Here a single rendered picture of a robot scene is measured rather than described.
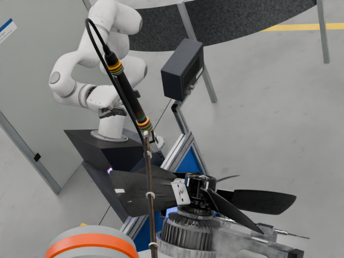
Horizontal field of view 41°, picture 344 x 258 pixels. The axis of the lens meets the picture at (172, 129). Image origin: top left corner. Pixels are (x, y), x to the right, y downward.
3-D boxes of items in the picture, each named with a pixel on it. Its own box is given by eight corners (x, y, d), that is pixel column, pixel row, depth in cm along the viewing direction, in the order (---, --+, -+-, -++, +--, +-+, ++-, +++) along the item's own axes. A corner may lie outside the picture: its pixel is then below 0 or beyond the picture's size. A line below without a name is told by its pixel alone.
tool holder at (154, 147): (166, 153, 156) (156, 134, 150) (146, 159, 157) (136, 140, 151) (164, 135, 163) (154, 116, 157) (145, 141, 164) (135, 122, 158)
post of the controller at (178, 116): (187, 134, 244) (175, 108, 231) (182, 133, 246) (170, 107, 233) (189, 130, 246) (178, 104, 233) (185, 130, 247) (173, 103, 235)
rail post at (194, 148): (226, 224, 300) (191, 145, 249) (220, 222, 303) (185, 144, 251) (228, 219, 302) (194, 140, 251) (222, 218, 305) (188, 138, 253)
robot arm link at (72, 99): (83, 78, 155) (99, 91, 163) (56, 74, 162) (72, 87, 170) (73, 100, 153) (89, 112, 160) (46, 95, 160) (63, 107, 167)
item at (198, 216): (219, 217, 175) (220, 212, 175) (201, 221, 163) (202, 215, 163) (188, 208, 182) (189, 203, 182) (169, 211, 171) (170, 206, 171)
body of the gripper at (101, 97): (104, 94, 162) (129, 98, 156) (88, 114, 157) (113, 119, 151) (95, 78, 157) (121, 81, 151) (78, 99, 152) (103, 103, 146)
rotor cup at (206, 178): (221, 211, 175) (227, 177, 174) (203, 215, 163) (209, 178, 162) (189, 202, 183) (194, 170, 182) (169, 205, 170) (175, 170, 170)
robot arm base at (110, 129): (83, 131, 234) (89, 95, 231) (114, 132, 247) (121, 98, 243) (102, 143, 220) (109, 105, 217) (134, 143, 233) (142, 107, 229)
